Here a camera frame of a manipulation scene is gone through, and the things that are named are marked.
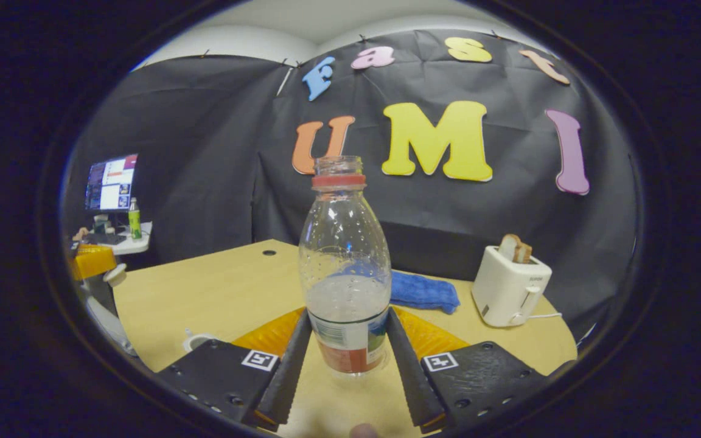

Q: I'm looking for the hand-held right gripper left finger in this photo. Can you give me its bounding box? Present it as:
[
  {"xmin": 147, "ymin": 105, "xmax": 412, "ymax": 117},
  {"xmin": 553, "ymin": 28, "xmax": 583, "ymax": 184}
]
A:
[{"xmin": 156, "ymin": 307, "xmax": 315, "ymax": 430}]

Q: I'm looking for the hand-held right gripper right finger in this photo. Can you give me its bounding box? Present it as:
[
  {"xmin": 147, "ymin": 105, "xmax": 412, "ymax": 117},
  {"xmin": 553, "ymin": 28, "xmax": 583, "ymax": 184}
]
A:
[{"xmin": 385, "ymin": 306, "xmax": 549, "ymax": 434}]

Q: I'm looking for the clear water bottle red label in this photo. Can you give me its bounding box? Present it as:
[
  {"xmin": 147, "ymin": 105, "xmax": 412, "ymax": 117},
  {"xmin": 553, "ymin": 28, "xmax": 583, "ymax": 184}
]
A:
[{"xmin": 299, "ymin": 156, "xmax": 393, "ymax": 375}]

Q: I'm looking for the green drink bottle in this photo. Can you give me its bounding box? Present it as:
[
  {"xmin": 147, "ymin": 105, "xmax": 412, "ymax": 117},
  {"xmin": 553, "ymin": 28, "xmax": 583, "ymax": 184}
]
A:
[{"xmin": 128, "ymin": 197, "xmax": 143, "ymax": 240}]

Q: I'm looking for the white side table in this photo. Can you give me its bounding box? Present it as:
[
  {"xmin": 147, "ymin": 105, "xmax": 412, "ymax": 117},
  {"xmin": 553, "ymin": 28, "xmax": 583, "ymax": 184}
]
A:
[{"xmin": 72, "ymin": 221, "xmax": 154, "ymax": 257}]

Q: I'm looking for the computer monitor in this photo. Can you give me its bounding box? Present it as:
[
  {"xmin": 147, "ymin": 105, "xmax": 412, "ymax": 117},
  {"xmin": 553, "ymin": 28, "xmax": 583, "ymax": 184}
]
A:
[{"xmin": 85, "ymin": 154, "xmax": 139, "ymax": 213}]

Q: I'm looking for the blue towel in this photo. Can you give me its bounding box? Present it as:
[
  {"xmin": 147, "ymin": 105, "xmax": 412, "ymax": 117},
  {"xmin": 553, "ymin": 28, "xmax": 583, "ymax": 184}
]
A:
[{"xmin": 326, "ymin": 262, "xmax": 461, "ymax": 316}]

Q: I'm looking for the white toaster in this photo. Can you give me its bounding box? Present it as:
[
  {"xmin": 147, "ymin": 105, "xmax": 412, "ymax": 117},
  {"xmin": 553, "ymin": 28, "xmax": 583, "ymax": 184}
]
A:
[{"xmin": 471, "ymin": 245, "xmax": 553, "ymax": 329}]

